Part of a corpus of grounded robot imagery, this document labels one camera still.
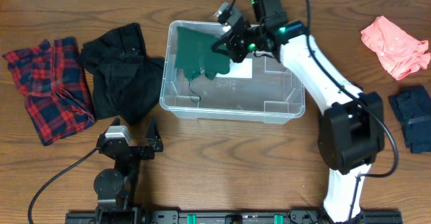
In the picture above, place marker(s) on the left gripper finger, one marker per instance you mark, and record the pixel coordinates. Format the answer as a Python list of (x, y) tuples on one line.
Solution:
[(153, 137), (116, 122)]

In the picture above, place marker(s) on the clear plastic storage bin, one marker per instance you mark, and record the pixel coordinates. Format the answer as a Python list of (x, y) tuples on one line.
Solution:
[(273, 95)]

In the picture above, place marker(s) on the dark green garment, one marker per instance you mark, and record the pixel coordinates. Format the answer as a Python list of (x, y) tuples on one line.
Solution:
[(195, 56)]

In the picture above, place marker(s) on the red navy plaid garment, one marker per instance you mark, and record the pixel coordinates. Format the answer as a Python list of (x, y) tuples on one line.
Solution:
[(53, 83)]

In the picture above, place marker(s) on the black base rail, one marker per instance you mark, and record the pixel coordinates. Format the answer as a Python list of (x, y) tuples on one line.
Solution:
[(202, 218)]

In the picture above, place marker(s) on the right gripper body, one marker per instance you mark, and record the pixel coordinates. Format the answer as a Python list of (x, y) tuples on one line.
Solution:
[(242, 46)]

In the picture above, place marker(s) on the large black garment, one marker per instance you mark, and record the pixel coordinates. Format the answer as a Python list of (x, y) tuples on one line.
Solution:
[(127, 82)]

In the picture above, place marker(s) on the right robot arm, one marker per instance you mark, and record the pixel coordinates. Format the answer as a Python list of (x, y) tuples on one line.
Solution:
[(350, 136)]

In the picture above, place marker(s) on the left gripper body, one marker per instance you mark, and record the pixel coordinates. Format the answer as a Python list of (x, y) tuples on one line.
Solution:
[(142, 155)]

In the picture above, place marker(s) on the pink garment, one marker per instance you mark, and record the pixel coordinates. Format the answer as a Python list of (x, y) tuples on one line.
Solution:
[(399, 53)]

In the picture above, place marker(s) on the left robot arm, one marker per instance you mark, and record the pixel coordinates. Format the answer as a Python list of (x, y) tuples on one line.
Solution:
[(116, 186)]

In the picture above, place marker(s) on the white label in bin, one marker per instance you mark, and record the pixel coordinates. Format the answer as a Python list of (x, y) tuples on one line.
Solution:
[(243, 70)]

